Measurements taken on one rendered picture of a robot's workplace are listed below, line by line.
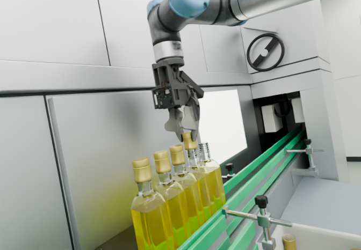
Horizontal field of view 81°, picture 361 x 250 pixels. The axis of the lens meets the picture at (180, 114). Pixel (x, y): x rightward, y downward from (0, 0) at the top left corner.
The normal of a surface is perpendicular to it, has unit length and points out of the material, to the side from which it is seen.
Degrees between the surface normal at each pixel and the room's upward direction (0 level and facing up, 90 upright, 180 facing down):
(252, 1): 112
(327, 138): 90
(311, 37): 90
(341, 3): 90
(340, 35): 90
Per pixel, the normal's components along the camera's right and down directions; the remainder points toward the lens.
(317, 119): -0.63, 0.12
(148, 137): 0.75, -0.12
